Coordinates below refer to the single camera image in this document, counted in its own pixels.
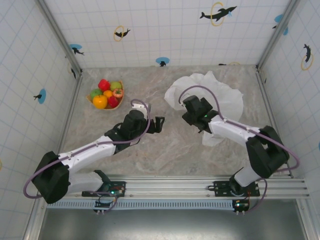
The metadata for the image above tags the white plastic bag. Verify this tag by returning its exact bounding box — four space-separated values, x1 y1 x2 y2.
164 70 245 148

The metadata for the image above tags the yellow orange apple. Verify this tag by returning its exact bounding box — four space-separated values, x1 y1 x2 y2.
92 94 109 110

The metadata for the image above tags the bright green apple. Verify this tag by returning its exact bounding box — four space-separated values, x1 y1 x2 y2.
89 88 104 100

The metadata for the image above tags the red apple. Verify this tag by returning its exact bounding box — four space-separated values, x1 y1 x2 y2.
97 78 112 92
107 96 119 109

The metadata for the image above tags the pale green apple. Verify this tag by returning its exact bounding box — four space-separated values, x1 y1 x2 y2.
109 81 123 92

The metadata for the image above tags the wooden fruit basket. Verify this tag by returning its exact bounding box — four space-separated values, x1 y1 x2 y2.
86 79 125 110

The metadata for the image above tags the blue circle dolphin sticker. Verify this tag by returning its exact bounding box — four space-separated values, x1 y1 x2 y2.
33 88 47 104
272 13 290 36
155 56 170 68
69 43 85 56

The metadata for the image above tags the small black electronics board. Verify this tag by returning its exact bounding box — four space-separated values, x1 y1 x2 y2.
94 198 118 215
231 198 251 216

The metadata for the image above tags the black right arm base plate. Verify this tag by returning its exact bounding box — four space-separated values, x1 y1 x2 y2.
213 180 261 198

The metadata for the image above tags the aluminium mounting rail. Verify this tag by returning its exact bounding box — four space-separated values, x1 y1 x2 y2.
67 174 311 200

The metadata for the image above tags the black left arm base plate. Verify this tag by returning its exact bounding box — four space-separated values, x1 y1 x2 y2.
81 180 127 198

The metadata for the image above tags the aluminium table side rail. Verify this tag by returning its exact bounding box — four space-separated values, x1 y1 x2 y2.
256 66 316 240
23 73 85 240

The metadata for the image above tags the white slotted cable duct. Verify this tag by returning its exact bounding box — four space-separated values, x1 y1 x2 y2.
46 199 236 210

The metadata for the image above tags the small dolphin and ring sticker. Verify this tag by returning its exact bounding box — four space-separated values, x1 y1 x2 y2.
113 24 131 42

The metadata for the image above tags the large dolphins and ring sticker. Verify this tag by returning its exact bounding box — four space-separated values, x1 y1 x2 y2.
199 1 238 27

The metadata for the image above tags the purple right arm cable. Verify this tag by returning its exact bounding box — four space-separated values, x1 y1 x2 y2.
178 85 300 215

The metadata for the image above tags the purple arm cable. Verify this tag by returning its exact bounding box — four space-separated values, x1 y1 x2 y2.
178 85 300 215
23 99 153 215

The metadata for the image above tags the aluminium corner post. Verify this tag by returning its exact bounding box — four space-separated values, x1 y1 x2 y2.
256 0 301 71
36 0 84 77

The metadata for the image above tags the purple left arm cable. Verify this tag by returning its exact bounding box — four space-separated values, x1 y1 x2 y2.
23 99 153 215

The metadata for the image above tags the upright dolphin and ring sticker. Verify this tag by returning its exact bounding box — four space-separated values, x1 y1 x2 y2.
300 43 315 71

